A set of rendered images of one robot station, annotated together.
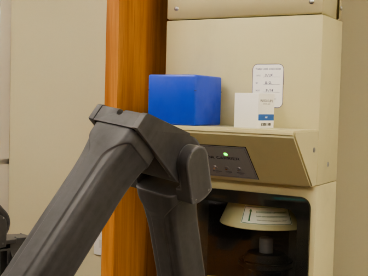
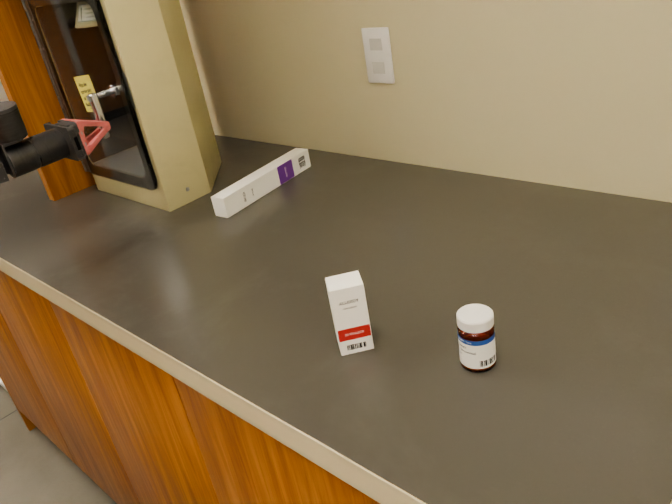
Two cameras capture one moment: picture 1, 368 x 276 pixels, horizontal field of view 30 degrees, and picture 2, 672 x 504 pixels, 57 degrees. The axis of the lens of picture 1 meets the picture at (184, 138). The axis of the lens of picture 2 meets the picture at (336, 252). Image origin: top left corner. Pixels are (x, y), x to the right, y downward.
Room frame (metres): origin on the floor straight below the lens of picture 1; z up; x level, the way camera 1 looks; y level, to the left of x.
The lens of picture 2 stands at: (0.12, -0.91, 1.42)
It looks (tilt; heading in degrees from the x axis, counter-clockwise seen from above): 28 degrees down; 17
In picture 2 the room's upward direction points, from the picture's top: 11 degrees counter-clockwise
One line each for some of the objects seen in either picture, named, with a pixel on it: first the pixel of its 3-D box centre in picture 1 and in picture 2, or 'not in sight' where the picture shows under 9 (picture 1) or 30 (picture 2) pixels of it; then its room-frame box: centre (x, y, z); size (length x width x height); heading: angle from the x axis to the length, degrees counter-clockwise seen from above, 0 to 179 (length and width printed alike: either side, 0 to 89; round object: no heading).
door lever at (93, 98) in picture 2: not in sight; (106, 112); (1.19, -0.17, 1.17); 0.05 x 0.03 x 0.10; 149
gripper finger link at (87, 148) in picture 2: not in sight; (85, 132); (1.15, -0.14, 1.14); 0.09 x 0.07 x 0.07; 149
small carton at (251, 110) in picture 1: (254, 110); not in sight; (1.20, -0.12, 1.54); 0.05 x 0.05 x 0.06; 50
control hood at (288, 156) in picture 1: (221, 154); not in sight; (1.23, -0.07, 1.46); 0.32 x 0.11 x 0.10; 60
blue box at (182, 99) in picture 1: (184, 99); not in sight; (1.27, 0.00, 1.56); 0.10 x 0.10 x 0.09; 60
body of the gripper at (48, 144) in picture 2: not in sight; (51, 146); (1.09, -0.11, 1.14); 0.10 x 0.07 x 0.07; 59
